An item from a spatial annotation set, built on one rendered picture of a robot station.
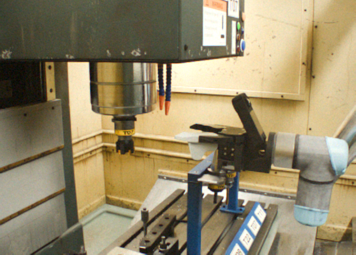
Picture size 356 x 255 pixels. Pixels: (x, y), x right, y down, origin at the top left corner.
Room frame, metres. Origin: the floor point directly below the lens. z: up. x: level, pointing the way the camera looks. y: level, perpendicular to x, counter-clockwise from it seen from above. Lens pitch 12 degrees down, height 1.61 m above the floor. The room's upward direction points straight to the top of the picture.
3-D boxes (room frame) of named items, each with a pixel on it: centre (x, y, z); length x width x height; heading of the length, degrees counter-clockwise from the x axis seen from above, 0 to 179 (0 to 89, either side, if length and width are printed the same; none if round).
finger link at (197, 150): (0.75, -0.04, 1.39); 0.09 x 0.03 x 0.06; 94
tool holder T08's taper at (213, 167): (1.07, -0.12, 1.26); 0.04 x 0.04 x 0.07
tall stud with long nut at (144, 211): (1.20, 0.12, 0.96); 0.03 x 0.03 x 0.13
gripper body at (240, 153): (0.76, -0.15, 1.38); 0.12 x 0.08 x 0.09; 70
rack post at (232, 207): (1.44, -0.24, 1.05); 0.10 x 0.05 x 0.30; 65
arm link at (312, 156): (0.71, -0.30, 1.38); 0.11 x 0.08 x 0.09; 70
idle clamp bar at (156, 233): (1.16, 0.07, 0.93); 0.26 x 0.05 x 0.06; 160
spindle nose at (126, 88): (0.86, 0.13, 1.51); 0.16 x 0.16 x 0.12
